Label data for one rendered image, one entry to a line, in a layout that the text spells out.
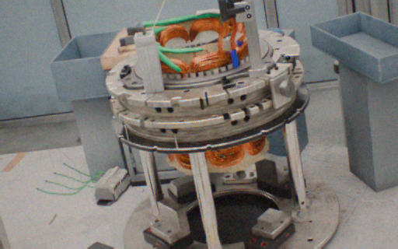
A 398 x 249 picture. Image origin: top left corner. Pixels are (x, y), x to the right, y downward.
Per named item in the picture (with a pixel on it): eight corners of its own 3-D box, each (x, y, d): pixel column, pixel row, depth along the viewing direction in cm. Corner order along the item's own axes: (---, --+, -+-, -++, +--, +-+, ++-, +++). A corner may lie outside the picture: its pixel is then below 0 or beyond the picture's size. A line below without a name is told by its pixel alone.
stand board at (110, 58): (102, 70, 145) (99, 58, 144) (124, 38, 162) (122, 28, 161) (204, 57, 141) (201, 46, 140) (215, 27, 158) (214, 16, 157)
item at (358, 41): (445, 194, 132) (437, 41, 121) (391, 212, 130) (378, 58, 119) (372, 144, 154) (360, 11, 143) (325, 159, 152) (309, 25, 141)
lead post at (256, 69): (266, 76, 112) (255, 0, 107) (249, 78, 112) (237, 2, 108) (267, 71, 113) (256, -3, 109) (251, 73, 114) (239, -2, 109)
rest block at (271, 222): (252, 233, 125) (250, 222, 124) (270, 218, 128) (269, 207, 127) (273, 240, 122) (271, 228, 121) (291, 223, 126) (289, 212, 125)
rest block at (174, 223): (171, 222, 132) (165, 197, 130) (190, 233, 127) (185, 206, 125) (151, 233, 129) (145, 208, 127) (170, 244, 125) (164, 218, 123)
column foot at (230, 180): (256, 183, 144) (255, 178, 143) (222, 184, 145) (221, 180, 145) (258, 175, 146) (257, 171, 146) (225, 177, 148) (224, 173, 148)
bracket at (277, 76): (267, 106, 113) (261, 75, 111) (281, 98, 115) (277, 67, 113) (276, 109, 112) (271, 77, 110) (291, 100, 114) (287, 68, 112)
